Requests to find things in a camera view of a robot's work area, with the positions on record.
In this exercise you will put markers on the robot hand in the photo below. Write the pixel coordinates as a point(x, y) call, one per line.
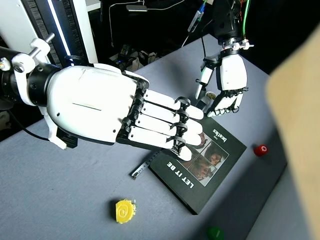
point(232, 72)
point(87, 100)

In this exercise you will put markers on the black hardcover book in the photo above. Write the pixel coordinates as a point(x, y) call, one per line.
point(180, 175)

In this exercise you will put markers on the small white soup bowl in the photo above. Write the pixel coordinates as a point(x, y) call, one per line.
point(210, 95)

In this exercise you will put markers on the black power adapter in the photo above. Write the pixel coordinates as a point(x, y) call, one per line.
point(125, 50)

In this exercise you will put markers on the beige wooden board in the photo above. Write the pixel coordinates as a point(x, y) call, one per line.
point(300, 100)

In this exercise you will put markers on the white robot body column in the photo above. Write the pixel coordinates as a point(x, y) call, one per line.
point(80, 25)

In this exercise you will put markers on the grey table cloth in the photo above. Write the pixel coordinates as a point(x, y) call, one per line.
point(62, 175)

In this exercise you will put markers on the red toy cylinder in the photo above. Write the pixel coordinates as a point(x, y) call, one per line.
point(260, 150)

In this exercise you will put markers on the grey flat device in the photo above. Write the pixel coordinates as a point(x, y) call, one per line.
point(136, 8)

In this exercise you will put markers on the yellow round toy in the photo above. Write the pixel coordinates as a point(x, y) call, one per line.
point(122, 211)

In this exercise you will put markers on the green toy cylinder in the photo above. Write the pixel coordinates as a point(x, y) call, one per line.
point(215, 233)

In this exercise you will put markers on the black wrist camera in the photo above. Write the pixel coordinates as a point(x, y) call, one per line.
point(67, 140)

